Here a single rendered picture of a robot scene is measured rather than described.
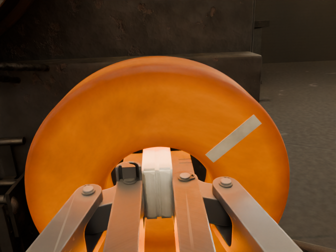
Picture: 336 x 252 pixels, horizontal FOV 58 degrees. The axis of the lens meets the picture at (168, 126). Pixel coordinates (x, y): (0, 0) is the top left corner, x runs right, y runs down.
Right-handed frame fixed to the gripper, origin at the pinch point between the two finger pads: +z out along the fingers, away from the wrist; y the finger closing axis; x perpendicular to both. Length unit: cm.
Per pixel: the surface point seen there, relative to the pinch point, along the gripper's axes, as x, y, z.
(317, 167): -93, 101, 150
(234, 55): 1.2, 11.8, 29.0
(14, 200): -14.7, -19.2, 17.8
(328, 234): -89, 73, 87
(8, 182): -15.6, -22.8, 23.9
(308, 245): -17.1, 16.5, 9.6
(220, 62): 0.4, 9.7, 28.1
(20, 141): -10.0, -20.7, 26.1
